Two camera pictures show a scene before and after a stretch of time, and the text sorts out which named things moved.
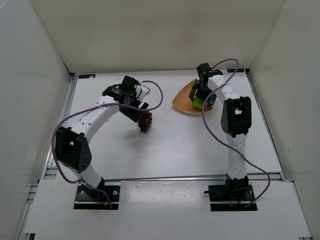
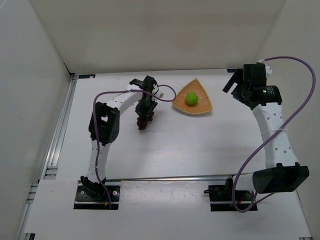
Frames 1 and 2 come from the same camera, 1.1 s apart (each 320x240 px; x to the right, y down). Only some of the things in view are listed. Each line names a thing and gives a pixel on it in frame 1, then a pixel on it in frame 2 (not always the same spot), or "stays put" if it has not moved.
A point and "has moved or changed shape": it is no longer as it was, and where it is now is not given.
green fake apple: [197, 103] has moved or changed shape
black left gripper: [133, 113] → [145, 110]
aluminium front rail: [197, 178] stays put
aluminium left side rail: [50, 165] stays put
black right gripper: [202, 93] → [238, 88]
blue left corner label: [86, 76] stays put
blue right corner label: [238, 70] stays put
